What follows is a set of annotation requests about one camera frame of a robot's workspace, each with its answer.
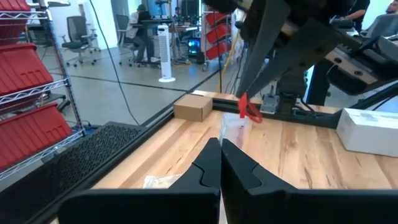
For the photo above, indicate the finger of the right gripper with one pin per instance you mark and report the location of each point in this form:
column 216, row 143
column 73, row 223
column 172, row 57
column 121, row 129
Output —
column 264, row 40
column 298, row 49

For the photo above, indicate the black office chair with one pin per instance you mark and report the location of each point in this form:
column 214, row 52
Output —
column 76, row 31

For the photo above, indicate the red rubber band bundle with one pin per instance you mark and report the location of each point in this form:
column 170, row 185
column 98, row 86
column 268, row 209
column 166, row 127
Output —
column 243, row 105

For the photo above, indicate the computer tower blue lights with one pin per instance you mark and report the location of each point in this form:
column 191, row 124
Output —
column 193, row 46

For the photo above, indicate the black background desk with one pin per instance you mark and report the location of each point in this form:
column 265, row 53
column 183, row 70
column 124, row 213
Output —
column 161, row 21

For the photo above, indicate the small brown cardboard box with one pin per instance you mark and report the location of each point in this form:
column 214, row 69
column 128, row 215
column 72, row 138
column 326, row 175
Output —
column 192, row 107

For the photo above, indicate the background rack red bins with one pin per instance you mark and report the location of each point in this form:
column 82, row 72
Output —
column 217, row 34

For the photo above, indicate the white tower fan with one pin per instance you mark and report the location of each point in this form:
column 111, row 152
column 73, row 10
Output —
column 164, row 53

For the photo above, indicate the black perforated floor mat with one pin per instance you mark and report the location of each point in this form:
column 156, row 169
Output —
column 77, row 149

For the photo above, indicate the white rectangular box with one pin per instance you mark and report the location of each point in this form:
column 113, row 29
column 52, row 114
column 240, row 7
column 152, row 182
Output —
column 367, row 133

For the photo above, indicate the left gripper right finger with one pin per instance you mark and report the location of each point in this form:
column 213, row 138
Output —
column 280, row 205

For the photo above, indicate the person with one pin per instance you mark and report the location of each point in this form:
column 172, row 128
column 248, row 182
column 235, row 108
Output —
column 138, row 31
column 392, row 6
column 357, row 9

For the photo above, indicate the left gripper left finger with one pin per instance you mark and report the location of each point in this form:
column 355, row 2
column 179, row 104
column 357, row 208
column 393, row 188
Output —
column 174, row 205

